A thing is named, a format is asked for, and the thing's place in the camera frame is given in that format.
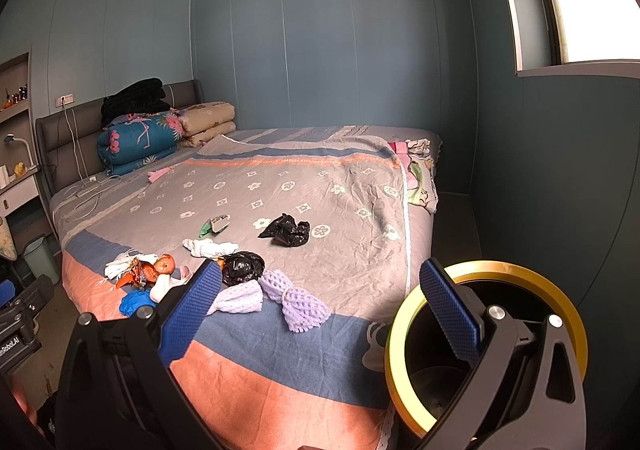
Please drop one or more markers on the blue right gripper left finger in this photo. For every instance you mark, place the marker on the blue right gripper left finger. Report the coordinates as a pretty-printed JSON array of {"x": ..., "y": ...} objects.
[{"x": 186, "y": 308}]

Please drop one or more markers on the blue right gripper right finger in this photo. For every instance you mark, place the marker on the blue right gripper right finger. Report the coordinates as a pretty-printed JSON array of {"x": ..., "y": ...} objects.
[{"x": 454, "y": 309}]

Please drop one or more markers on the blue glove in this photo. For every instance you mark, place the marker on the blue glove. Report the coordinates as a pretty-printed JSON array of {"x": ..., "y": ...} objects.
[{"x": 133, "y": 300}]

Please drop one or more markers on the orange peel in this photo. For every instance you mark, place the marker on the orange peel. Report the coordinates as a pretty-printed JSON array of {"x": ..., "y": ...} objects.
[
  {"x": 139, "y": 274},
  {"x": 165, "y": 265}
]

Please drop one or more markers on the yellow rimmed black trash bin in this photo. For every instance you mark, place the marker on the yellow rimmed black trash bin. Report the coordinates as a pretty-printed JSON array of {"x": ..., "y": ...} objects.
[{"x": 422, "y": 373}]

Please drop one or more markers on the white foam net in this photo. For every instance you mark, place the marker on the white foam net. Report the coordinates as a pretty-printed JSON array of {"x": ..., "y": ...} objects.
[{"x": 243, "y": 298}]

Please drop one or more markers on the crumpled white tissue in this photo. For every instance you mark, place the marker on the crumpled white tissue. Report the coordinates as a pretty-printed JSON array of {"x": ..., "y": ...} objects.
[{"x": 209, "y": 249}]

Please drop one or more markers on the shiny black plastic bag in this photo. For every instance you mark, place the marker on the shiny black plastic bag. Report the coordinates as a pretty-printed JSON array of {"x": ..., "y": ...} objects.
[{"x": 240, "y": 267}]

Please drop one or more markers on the green small waste bin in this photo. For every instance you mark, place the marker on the green small waste bin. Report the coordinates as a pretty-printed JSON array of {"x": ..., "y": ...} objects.
[{"x": 40, "y": 259}]

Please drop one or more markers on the white crumpled paper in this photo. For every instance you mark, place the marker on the white crumpled paper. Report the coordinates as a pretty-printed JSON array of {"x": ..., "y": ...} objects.
[{"x": 115, "y": 268}]

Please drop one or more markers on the crumpled black plastic bag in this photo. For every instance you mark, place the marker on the crumpled black plastic bag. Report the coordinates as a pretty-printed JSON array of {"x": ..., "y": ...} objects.
[{"x": 285, "y": 231}]

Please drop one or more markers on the grey bedside shelf unit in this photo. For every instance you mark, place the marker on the grey bedside shelf unit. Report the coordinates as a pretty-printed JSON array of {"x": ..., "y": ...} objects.
[{"x": 20, "y": 194}]

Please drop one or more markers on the pink cloth piece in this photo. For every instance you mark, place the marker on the pink cloth piece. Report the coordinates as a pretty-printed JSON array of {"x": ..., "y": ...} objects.
[{"x": 154, "y": 176}]

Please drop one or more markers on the grey patterned bed cover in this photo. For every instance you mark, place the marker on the grey patterned bed cover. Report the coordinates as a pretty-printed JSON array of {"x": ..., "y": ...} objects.
[{"x": 256, "y": 384}]

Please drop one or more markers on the floral sheet at bed corner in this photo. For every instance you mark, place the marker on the floral sheet at bed corner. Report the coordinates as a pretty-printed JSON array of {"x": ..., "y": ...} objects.
[{"x": 415, "y": 155}]

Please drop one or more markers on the teal floral folded quilt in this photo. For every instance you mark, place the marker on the teal floral folded quilt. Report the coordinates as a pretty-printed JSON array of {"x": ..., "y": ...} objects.
[{"x": 136, "y": 140}]

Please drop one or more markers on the beige folded quilt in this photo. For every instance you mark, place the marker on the beige folded quilt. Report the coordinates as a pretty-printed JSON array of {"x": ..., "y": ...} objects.
[{"x": 202, "y": 122}]

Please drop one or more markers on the dark grey bed headboard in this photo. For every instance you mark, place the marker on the dark grey bed headboard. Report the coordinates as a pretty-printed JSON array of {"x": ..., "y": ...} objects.
[{"x": 66, "y": 144}]

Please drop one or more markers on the black clothing pile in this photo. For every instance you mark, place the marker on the black clothing pile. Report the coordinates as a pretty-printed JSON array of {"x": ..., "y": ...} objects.
[{"x": 143, "y": 97}]

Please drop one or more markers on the window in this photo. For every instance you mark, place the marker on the window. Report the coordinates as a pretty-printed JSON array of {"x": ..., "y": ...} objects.
[{"x": 598, "y": 38}]

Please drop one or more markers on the wall power socket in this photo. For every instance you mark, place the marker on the wall power socket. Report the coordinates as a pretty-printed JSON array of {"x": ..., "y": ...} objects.
[{"x": 64, "y": 100}]

